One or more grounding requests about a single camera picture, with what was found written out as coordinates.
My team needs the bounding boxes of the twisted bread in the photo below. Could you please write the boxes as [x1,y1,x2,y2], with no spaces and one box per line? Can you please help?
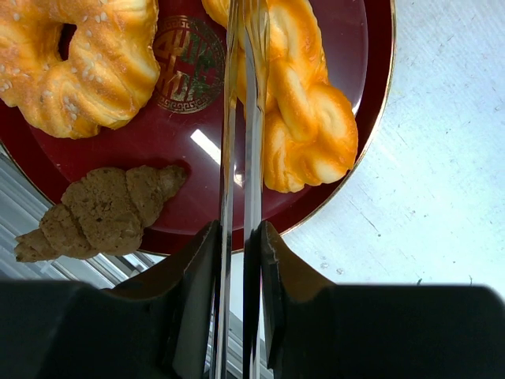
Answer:
[200,0,359,194]

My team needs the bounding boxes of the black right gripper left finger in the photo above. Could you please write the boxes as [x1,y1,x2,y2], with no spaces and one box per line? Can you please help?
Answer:
[1,222,219,378]

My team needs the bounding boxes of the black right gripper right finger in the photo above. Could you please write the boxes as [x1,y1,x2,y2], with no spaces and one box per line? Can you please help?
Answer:
[260,222,504,378]

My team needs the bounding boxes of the aluminium frame rail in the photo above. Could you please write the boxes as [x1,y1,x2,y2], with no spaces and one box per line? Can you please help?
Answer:
[0,149,269,379]

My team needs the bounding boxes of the metal serving tongs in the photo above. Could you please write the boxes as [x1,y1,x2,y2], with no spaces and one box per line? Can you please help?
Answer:
[209,1,269,378]

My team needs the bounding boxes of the red round plate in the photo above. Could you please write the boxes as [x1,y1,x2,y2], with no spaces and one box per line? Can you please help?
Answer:
[0,0,397,257]

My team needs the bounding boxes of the round glazed ring bread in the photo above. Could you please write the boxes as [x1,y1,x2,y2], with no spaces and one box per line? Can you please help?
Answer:
[1,1,160,139]

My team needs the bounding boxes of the brown chocolate bread lump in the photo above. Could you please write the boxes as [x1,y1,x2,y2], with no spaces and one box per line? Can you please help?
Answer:
[14,164,189,264]

